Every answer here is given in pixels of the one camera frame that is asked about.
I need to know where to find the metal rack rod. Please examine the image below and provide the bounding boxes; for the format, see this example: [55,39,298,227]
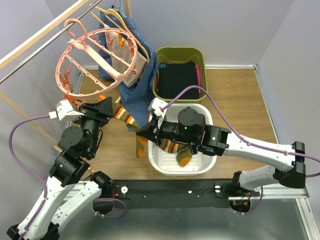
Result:
[0,0,87,84]

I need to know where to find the blue checkered shirt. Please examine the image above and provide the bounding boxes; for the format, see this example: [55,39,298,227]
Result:
[98,11,158,127]

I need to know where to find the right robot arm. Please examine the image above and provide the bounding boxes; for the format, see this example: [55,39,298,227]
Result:
[137,106,306,196]

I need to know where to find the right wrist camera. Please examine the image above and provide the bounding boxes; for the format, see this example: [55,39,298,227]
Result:
[148,97,168,126]

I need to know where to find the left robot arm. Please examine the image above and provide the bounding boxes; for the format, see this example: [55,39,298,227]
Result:
[7,97,114,240]

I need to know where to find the yellow wooden hanger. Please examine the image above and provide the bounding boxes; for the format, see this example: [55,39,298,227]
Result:
[95,6,150,63]

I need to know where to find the black mounting base rail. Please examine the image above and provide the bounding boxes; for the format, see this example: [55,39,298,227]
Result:
[112,178,260,209]

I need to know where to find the pink folded garment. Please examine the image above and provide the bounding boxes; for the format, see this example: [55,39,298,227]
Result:
[195,64,201,99]

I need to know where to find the wooden clothes rack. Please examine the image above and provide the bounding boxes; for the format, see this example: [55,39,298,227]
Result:
[0,0,133,175]

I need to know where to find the black folded clothes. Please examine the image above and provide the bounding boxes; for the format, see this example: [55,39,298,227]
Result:
[157,61,198,99]

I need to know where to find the pink round clip hanger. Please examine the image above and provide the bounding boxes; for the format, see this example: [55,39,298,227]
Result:
[55,18,138,105]

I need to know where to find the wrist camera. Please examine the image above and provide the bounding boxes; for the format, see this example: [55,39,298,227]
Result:
[48,100,85,122]
[148,97,168,126]

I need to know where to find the olive green bin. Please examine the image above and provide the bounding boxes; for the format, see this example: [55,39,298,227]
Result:
[152,46,208,102]

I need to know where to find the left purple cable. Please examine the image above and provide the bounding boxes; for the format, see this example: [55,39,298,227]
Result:
[8,114,51,236]

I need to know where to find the beige cloth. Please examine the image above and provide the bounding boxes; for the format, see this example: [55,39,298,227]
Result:
[106,29,148,88]

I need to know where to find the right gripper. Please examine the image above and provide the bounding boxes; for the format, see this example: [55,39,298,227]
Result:
[136,115,197,147]

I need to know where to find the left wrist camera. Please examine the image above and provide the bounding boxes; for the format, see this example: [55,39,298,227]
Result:
[48,100,85,122]

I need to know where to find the olive wavy striped sock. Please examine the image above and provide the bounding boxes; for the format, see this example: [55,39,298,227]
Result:
[159,139,193,167]

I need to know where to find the white plastic basket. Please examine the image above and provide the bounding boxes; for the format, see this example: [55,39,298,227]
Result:
[148,103,217,176]

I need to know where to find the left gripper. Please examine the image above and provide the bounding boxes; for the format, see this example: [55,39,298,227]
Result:
[70,95,115,156]

